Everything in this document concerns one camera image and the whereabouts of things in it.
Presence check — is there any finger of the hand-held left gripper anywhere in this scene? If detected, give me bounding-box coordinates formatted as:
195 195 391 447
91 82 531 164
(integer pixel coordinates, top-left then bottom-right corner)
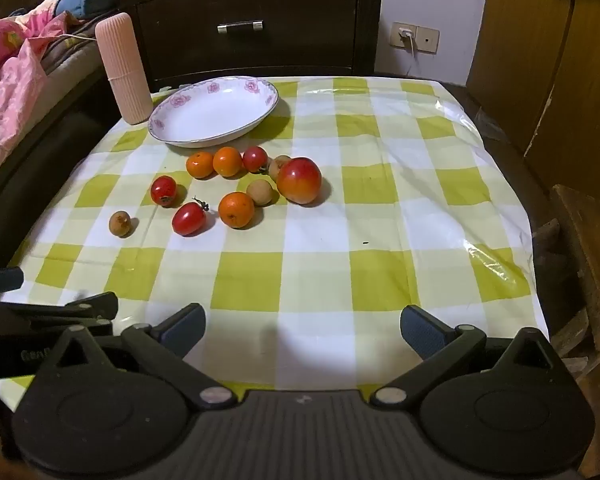
0 291 119 337
0 266 26 297

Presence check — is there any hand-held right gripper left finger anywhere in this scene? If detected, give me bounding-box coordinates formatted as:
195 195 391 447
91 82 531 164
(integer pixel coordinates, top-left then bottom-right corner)
36 303 237 407

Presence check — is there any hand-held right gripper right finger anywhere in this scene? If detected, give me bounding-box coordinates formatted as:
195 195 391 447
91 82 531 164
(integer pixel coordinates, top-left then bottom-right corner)
370 305 573 407

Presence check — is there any brown longan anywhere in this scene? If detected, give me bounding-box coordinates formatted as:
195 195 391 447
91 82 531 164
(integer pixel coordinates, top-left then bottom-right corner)
246 180 274 206
108 210 132 238
268 155 292 183

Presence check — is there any red cherry tomato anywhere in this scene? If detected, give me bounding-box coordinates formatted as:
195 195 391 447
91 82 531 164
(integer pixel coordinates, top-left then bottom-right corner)
150 175 178 208
242 145 270 174
172 197 210 237

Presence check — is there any small orange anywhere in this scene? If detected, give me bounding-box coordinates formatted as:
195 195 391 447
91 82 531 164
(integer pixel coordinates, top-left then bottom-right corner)
218 191 256 229
212 146 244 178
186 151 216 180

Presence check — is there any large red tomato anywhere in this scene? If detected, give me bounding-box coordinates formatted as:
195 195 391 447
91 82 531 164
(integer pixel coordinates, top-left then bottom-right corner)
276 156 323 205

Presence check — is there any white plate with pink flowers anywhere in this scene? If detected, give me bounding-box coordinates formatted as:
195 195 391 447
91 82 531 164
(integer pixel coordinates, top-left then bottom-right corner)
148 76 280 149

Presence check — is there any green white checkered tablecloth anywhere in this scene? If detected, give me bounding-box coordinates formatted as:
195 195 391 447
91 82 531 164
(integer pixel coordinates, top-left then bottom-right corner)
0 76 551 411

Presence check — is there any wooden stool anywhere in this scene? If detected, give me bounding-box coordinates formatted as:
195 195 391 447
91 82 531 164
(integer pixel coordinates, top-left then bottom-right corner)
530 184 600 386

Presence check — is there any pink printed blanket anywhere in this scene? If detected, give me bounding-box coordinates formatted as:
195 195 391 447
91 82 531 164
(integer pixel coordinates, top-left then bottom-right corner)
0 0 81 161

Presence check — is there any pink ribbed bottle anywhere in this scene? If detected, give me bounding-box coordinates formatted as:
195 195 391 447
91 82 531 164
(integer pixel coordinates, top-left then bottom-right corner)
95 12 154 126

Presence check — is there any dark wooden nightstand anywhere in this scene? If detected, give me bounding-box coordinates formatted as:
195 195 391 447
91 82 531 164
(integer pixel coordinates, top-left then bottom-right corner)
117 0 385 93

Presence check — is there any brown wooden wardrobe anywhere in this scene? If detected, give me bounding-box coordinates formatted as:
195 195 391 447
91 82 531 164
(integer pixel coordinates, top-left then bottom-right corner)
466 0 600 241

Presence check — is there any dark wooden bed frame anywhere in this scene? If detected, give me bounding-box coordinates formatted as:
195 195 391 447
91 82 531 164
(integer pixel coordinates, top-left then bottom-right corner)
0 66 122 266

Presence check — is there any white wall socket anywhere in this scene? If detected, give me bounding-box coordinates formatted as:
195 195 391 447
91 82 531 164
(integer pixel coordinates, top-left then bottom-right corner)
391 22 440 54

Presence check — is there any white charger plug with cable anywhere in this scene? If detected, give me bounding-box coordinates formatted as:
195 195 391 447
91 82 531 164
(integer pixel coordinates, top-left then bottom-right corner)
399 29 417 79

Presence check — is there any metal drawer handle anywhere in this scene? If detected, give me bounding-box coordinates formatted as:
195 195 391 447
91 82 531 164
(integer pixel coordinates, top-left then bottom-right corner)
217 20 264 35

